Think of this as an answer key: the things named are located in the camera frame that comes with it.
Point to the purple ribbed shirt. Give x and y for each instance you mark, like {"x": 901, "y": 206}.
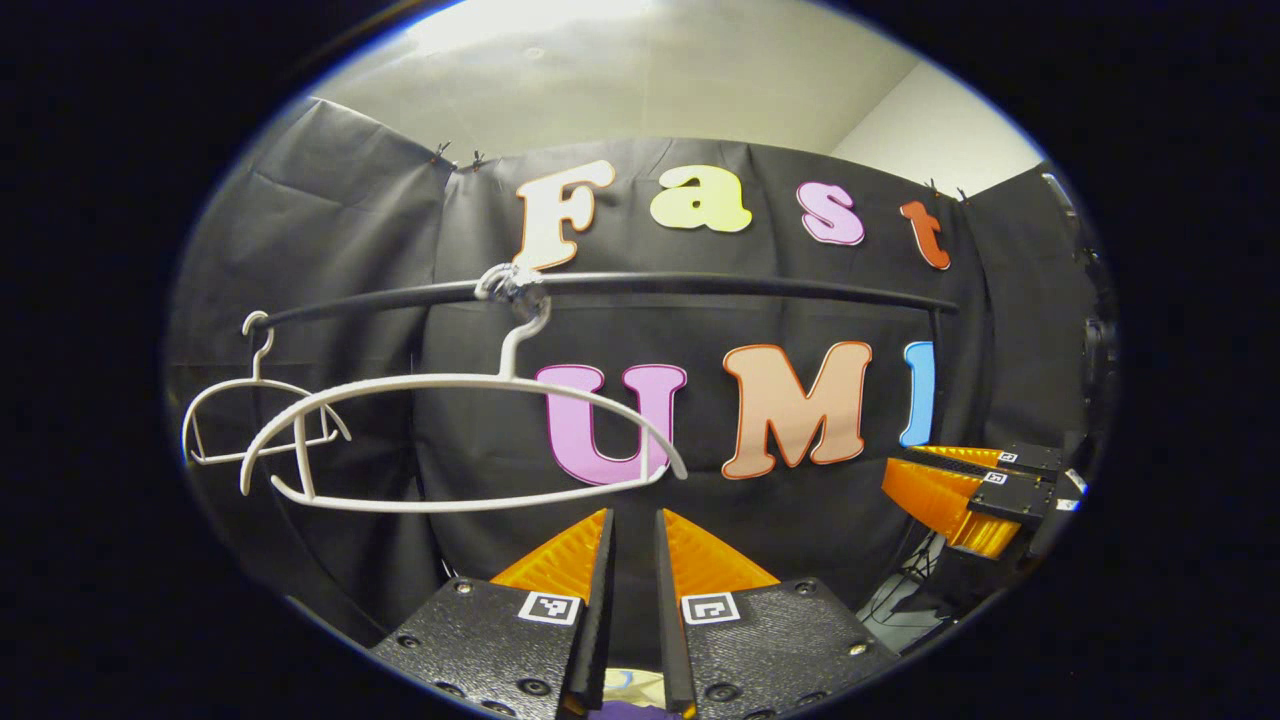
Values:
{"x": 630, "y": 712}

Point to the black clothes rack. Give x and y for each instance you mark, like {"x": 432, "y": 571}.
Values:
{"x": 750, "y": 284}

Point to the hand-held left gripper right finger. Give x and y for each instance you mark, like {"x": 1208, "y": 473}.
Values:
{"x": 672, "y": 620}

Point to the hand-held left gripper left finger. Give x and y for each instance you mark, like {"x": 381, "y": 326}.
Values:
{"x": 595, "y": 620}

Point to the white plastic hanger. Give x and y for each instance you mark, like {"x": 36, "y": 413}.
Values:
{"x": 450, "y": 380}
{"x": 258, "y": 381}

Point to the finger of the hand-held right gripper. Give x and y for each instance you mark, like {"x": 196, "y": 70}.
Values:
{"x": 1020, "y": 459}
{"x": 940, "y": 505}

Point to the clear tape wrap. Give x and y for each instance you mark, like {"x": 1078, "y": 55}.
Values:
{"x": 510, "y": 285}

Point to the black backdrop cloth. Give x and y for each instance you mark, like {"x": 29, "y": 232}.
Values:
{"x": 340, "y": 250}

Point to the yellow laundry hamper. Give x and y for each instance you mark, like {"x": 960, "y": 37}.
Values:
{"x": 635, "y": 685}

